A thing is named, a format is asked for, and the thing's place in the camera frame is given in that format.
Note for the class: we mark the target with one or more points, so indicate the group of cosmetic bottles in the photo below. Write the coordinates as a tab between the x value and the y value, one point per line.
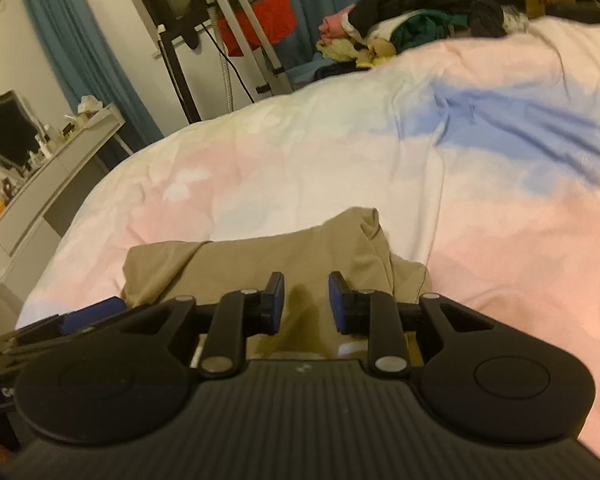
50	142

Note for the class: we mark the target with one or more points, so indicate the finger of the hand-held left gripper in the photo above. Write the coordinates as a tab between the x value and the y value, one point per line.
92	315

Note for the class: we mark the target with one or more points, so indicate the black garment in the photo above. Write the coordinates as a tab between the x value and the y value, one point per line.
420	0

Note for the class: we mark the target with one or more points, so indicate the light blue cloth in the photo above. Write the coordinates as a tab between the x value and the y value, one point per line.
320	71

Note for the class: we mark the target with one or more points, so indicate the pink garment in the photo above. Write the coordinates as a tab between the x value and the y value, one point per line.
335	22

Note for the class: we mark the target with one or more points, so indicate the pastel tie-dye duvet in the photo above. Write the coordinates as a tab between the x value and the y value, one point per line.
330	150

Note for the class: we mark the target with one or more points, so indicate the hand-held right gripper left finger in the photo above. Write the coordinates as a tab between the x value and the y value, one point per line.
276	305

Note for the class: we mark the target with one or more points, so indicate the red cloth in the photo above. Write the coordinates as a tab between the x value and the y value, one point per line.
270	15

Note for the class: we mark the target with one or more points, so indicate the tissue box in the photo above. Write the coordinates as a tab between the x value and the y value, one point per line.
89	106

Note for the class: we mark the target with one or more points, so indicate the white crumpled clothes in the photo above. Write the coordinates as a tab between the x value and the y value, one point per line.
514	20

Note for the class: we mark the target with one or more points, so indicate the tan hoodie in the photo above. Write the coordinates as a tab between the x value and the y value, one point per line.
305	255

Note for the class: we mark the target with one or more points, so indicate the narrow blue curtain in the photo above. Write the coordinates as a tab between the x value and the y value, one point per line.
80	40

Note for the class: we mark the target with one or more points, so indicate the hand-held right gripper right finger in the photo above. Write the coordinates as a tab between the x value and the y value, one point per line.
336	305

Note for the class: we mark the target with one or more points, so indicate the pale yellow towel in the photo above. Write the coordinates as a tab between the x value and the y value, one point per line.
340	52

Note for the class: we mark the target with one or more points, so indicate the black metal stand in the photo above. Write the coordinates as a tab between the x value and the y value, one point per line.
180	75

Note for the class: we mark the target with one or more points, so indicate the garment steamer stand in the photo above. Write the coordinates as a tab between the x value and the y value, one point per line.
240	25

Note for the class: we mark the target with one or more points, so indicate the green garment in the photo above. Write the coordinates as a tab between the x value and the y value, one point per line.
425	25

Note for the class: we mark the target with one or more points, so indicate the white dressing table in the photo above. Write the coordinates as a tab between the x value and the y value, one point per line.
55	180

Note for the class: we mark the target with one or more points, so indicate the wavy-framed vanity mirror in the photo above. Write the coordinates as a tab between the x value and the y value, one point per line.
7	130

